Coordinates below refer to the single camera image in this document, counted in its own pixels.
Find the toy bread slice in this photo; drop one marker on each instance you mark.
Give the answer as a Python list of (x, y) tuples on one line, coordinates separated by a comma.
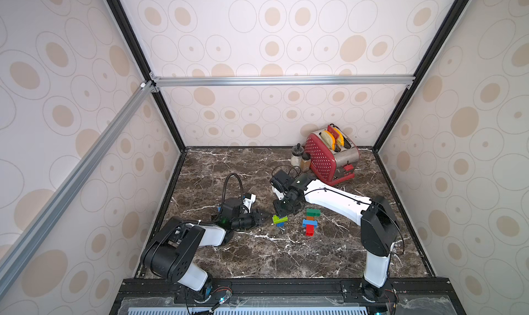
[(329, 140)]

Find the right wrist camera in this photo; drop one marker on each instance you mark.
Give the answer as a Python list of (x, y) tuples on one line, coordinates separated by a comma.
[(280, 195)]

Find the brown spice jar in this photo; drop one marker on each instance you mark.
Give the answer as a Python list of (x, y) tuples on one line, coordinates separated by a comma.
[(305, 162)]

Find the red polka dot toaster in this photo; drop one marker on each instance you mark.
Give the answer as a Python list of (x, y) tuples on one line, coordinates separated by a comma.
[(332, 167)]

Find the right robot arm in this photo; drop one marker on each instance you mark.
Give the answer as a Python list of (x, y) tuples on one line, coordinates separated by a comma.
[(377, 221)]

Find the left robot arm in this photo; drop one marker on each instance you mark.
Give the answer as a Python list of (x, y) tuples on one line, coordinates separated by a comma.
[(170, 253)]

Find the horizontal aluminium rail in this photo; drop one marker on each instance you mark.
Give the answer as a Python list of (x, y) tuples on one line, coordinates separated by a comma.
[(290, 80)]

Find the light blue 2x4 lego brick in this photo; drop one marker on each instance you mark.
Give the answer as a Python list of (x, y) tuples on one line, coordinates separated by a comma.
[(307, 222)]

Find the red 2x2 lego brick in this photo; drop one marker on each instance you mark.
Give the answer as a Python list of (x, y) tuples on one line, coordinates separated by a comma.
[(309, 230)]

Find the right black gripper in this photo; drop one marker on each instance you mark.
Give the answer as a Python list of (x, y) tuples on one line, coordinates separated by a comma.
[(287, 201)]

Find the lime green 2x4 lego brick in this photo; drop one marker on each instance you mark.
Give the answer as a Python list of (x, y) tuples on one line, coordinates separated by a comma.
[(277, 220)]

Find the yellow toy slice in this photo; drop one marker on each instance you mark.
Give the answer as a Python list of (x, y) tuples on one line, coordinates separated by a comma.
[(337, 134)]

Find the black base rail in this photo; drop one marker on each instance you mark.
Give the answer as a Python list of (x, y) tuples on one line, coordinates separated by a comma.
[(289, 296)]

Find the glass jar with black lid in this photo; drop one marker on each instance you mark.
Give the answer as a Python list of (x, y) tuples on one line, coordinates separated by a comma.
[(297, 154)]

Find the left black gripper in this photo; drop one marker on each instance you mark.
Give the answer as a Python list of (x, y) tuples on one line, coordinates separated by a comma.
[(255, 218)]

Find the left diagonal aluminium rail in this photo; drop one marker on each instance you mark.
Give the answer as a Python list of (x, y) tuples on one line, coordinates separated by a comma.
[(31, 239)]

